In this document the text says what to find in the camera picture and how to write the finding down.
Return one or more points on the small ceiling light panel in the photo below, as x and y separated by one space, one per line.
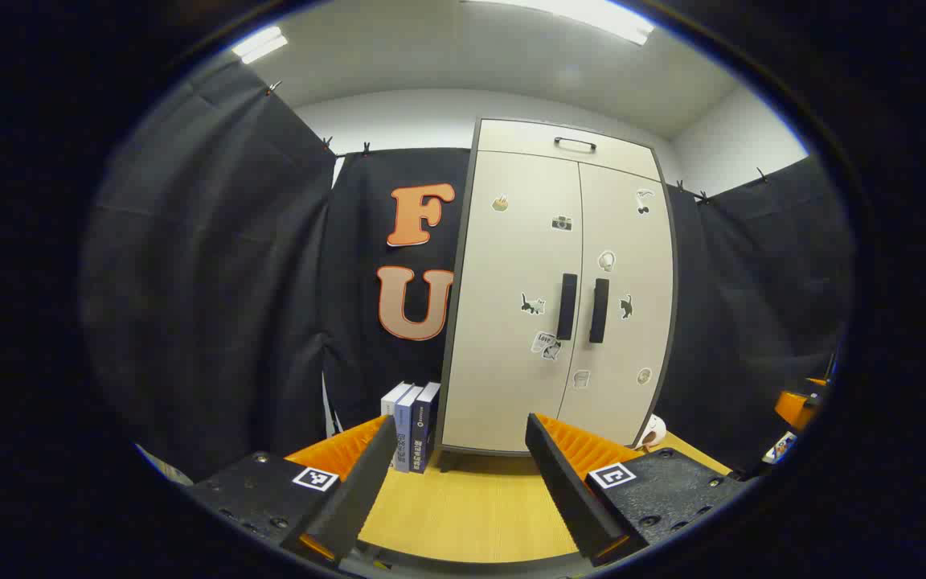
258 44

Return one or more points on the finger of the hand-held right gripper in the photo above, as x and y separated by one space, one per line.
796 406

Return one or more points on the pale printed sheet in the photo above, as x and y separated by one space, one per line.
161 466

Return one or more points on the long ceiling light panel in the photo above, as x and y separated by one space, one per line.
592 14

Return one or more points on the grey-blue book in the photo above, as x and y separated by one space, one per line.
403 438

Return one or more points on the black backdrop cloth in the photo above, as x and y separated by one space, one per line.
214 281

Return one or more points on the cream shoe cabinet door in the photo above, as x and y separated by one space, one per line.
620 225
503 265

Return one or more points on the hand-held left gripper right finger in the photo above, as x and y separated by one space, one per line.
567 490

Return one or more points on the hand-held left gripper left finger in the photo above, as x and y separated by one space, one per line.
358 498

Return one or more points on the pink and white plush toy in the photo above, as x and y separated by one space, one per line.
654 430

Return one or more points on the cream double-door shoe cabinet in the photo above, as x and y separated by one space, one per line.
511 137

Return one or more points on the white book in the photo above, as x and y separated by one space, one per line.
392 400

